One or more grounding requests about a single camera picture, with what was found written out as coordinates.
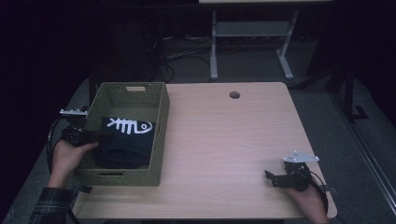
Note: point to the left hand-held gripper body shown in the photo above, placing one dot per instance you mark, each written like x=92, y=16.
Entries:
x=76, y=135

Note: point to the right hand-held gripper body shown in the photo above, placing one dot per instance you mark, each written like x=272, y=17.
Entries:
x=295, y=177

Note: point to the green woven basket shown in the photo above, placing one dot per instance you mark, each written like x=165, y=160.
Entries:
x=124, y=137

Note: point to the dark navy fishbone print garment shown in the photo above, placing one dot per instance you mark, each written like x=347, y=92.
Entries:
x=126, y=143

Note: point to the person's left hand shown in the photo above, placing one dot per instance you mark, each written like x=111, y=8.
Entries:
x=67, y=158

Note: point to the person's right hand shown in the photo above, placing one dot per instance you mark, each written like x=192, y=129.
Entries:
x=309, y=202

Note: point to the black metal stand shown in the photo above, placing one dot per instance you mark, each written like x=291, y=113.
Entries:
x=350, y=93
x=90, y=91

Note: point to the white metal desk frame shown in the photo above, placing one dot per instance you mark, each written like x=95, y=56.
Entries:
x=252, y=29

